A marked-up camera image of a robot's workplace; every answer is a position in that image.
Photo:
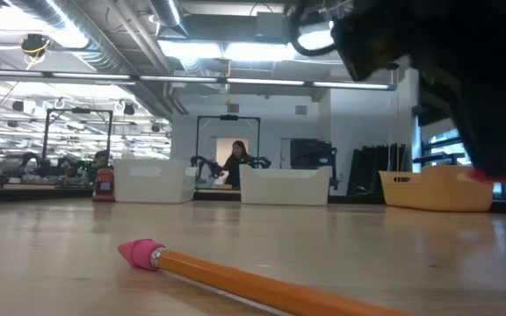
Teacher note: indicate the background desk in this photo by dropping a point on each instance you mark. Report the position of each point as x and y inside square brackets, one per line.
[38, 193]

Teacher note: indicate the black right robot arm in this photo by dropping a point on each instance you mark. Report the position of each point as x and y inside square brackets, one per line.
[455, 22]

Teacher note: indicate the small white plastic bin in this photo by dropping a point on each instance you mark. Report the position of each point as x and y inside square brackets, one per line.
[149, 184]

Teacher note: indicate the orange pencil pink eraser cap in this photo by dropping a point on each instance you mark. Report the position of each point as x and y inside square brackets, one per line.
[235, 281]

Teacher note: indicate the yellow plastic bin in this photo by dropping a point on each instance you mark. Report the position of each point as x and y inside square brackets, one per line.
[433, 188]

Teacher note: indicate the large white plastic bin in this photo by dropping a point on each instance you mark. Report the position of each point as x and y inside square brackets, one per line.
[286, 186]

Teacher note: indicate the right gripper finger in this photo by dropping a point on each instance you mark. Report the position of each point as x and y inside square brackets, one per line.
[494, 149]

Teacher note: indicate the long ceiling light strip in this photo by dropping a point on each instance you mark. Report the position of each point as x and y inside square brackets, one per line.
[90, 75]

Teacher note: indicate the person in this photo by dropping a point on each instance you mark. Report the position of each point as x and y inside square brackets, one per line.
[235, 169]
[101, 159]

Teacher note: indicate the black folding panels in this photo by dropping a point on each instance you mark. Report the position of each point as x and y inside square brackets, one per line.
[367, 167]

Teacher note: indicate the black equipment rack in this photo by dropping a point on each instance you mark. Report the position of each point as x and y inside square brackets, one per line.
[310, 153]

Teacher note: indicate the round silver air duct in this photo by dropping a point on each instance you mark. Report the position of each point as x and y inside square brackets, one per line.
[117, 44]

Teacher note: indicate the black stand frame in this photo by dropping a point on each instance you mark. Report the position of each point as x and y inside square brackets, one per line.
[77, 110]
[229, 117]

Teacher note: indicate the background black robot arm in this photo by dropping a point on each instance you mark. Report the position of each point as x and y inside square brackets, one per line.
[261, 161]
[204, 164]

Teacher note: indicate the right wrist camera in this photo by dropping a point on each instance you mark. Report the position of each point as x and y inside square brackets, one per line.
[367, 44]

